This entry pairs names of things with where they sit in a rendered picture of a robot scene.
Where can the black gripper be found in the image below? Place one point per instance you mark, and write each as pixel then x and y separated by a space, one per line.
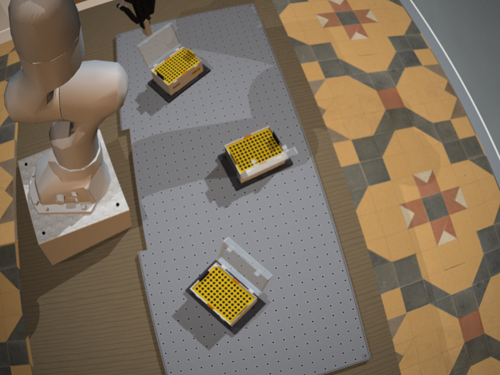
pixel 143 9

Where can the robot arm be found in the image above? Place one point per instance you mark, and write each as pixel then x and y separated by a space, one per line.
pixel 54 85

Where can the yellow tip rack plate with holes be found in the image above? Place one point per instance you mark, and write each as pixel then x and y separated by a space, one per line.
pixel 219 290

